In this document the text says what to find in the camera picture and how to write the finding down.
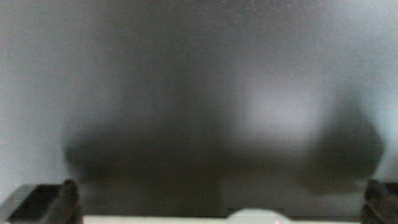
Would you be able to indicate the white cabinet top block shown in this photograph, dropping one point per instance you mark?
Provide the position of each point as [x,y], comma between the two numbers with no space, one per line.
[203,105]

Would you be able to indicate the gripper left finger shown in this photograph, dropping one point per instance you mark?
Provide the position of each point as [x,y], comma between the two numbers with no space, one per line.
[44,204]

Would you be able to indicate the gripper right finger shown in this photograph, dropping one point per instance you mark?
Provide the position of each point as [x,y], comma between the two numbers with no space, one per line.
[379,212]

